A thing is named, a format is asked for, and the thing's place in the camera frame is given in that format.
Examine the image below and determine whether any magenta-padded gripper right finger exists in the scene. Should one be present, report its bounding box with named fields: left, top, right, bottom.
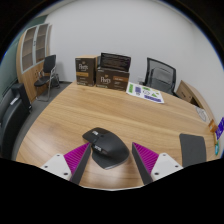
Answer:
left=131, top=142, right=184, bottom=185

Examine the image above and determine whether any black leather sofa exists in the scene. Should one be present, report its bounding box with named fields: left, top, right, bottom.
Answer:
left=0, top=83, right=33, bottom=160

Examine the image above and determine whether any white green purple sticker sheet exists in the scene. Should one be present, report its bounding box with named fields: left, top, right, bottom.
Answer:
left=126, top=82, right=165, bottom=104

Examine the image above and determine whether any dark grey mouse pad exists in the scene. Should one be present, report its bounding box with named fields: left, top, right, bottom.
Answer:
left=179, top=133, right=208, bottom=168

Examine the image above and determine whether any tall brown cardboard box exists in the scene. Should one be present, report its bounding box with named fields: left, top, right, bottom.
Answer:
left=75, top=55, right=99, bottom=88

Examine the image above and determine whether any grey backpack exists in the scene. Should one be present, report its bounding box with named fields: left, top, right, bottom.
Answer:
left=150, top=68, right=174, bottom=94

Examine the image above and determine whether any wooden side desk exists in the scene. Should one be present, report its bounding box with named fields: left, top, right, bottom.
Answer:
left=175, top=79, right=214, bottom=121

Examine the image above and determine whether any purple card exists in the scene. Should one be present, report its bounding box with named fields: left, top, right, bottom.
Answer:
left=215, top=116, right=224, bottom=141

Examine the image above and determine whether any black visitor chair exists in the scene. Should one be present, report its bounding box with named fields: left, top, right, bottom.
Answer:
left=33, top=54, right=61, bottom=102

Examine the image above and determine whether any black computer mouse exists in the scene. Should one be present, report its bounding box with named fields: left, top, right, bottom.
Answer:
left=82, top=127, right=130, bottom=170

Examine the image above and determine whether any wide brown cardboard box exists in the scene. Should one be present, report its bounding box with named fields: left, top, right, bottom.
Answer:
left=95, top=67, right=131, bottom=92

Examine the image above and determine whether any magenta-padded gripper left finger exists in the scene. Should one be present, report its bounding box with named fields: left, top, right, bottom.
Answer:
left=40, top=142, right=92, bottom=185

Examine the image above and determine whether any small orange box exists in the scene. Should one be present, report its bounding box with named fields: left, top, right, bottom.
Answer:
left=208, top=119, right=218, bottom=134

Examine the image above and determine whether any black mesh office chair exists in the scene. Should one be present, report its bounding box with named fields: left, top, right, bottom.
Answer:
left=143, top=57, right=178, bottom=97

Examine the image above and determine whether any wooden shelf unit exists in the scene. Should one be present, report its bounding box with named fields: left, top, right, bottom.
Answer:
left=15, top=22, right=51, bottom=103

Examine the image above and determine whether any black printed box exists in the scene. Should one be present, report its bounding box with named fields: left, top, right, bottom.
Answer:
left=99, top=52, right=132, bottom=73

